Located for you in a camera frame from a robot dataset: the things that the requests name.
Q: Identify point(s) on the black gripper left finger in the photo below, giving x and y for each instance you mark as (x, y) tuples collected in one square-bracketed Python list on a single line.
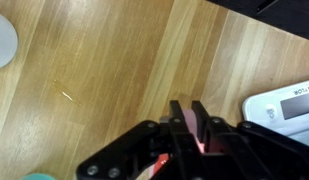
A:
[(179, 133)]

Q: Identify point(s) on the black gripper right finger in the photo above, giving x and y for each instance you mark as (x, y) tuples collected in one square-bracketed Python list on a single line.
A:
[(214, 133)]

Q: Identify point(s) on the white kitchen scale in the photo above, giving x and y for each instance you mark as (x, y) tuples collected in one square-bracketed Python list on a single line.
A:
[(277, 103)]

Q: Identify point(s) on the pink cup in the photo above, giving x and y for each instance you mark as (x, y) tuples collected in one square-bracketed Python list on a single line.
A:
[(191, 125)]

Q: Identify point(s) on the teal plastic cup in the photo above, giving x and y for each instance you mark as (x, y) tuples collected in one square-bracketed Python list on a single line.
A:
[(37, 177)]

